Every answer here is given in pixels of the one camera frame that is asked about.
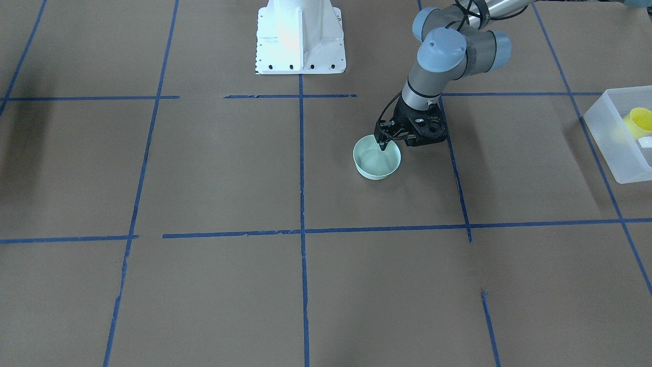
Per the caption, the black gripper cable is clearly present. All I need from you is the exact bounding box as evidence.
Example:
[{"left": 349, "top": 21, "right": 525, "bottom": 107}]
[{"left": 378, "top": 0, "right": 530, "bottom": 123}]

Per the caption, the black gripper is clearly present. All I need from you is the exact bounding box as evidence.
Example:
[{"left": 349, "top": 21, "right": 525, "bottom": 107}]
[{"left": 373, "top": 98, "right": 449, "bottom": 152}]

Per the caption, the translucent white storage box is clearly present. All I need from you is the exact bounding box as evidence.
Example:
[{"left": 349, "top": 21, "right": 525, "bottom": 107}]
[{"left": 584, "top": 86, "right": 651, "bottom": 184}]

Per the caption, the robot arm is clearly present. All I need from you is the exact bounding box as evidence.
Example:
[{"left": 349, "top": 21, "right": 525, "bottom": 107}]
[{"left": 373, "top": 1, "right": 530, "bottom": 150}]

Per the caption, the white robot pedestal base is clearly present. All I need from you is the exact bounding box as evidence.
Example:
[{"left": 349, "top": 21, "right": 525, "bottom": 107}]
[{"left": 255, "top": 1, "right": 347, "bottom": 75}]

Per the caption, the mint green bowl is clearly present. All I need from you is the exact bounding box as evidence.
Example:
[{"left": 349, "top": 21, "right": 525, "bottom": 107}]
[{"left": 352, "top": 135, "right": 401, "bottom": 180}]

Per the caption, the yellow plastic cup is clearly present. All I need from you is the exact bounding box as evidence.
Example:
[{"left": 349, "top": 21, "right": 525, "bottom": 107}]
[{"left": 622, "top": 107, "right": 652, "bottom": 140}]

